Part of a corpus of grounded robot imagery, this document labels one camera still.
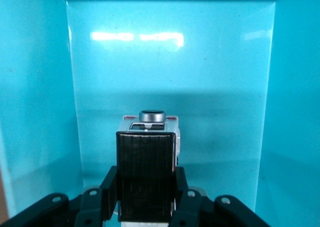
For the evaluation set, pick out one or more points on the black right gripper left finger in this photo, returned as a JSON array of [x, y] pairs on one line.
[[95, 207]]

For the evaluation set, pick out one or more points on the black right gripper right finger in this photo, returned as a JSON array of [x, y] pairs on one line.
[[200, 212]]

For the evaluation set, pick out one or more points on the white jeep toy black roof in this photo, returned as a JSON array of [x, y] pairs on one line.
[[145, 162]]

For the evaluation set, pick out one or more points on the turquoise plastic bin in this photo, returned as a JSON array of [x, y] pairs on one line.
[[170, 69]]

